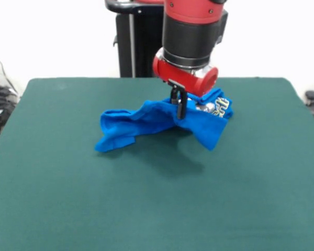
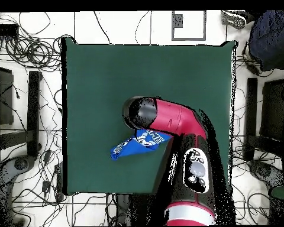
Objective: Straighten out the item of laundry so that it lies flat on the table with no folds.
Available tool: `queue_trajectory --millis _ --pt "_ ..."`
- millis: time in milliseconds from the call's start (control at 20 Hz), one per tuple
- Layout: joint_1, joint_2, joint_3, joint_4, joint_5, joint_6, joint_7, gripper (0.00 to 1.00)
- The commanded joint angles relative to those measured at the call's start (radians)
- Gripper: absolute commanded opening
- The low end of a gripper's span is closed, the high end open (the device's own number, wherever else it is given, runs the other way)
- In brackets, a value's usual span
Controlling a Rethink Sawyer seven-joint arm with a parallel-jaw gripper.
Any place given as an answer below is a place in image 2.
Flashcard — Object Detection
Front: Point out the blue shirt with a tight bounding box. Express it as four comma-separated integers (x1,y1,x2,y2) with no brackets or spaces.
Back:
109,128,174,161

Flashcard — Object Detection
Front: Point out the dark green table cloth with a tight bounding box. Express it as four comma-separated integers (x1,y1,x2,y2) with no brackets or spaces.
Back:
61,37,238,196

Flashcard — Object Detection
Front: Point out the black power strip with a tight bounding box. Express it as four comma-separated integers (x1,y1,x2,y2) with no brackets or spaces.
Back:
54,163,65,202
0,24,20,38

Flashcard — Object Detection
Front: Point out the small grey square plate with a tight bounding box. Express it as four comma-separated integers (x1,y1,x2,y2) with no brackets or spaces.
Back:
173,14,184,28

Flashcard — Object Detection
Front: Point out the small black power adapter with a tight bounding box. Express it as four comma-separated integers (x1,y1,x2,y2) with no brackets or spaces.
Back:
41,180,51,193

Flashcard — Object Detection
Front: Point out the black office chair base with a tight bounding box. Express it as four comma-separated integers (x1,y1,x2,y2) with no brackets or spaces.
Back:
0,155,36,190
247,160,284,189

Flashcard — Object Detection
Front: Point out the dark box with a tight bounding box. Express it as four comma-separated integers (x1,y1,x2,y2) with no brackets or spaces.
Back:
0,66,14,126
259,79,284,142

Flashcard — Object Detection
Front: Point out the person's foot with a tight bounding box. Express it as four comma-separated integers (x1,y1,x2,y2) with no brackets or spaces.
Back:
221,10,249,30

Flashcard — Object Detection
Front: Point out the person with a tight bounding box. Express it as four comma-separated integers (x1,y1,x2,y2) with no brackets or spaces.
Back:
247,10,284,72

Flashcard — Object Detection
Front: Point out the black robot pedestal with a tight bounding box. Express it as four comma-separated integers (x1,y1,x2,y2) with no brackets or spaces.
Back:
115,193,167,226

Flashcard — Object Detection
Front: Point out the grey square frame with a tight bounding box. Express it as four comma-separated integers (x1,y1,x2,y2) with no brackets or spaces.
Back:
171,10,207,41

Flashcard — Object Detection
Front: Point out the black cable coil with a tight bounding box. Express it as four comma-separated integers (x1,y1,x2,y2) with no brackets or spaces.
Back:
5,35,62,72

